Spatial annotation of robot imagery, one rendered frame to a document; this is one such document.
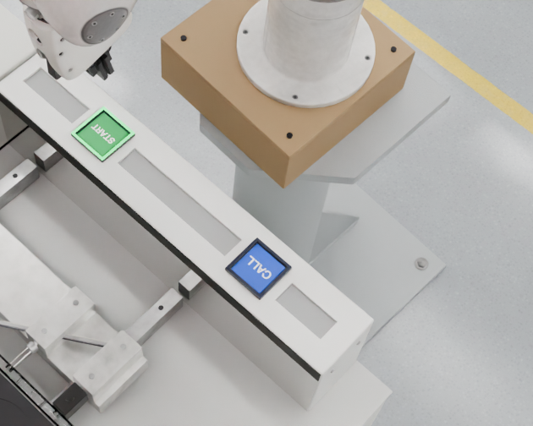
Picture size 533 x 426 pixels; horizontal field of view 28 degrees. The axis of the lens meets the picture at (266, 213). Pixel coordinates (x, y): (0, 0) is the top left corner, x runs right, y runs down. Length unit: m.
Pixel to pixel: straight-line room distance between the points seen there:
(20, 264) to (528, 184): 1.46
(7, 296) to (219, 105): 0.38
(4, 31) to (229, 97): 0.30
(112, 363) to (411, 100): 0.60
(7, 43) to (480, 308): 1.30
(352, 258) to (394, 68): 0.91
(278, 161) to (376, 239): 0.96
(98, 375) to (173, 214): 0.21
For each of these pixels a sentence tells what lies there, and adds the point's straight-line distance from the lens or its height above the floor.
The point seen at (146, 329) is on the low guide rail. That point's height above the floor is 0.85.
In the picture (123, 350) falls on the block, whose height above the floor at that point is 0.91.
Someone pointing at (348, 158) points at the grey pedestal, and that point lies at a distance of 1.49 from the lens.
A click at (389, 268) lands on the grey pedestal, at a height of 0.01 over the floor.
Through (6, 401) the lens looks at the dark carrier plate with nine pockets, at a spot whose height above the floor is 0.90.
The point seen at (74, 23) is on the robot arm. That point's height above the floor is 1.37.
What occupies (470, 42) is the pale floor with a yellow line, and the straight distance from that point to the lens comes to 2.70.
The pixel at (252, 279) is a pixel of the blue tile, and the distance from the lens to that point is 1.24.
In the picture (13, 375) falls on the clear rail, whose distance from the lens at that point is 1.27.
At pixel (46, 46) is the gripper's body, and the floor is 1.23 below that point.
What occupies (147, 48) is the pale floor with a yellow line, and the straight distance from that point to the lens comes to 2.59.
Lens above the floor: 2.09
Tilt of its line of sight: 62 degrees down
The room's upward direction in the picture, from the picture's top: 9 degrees clockwise
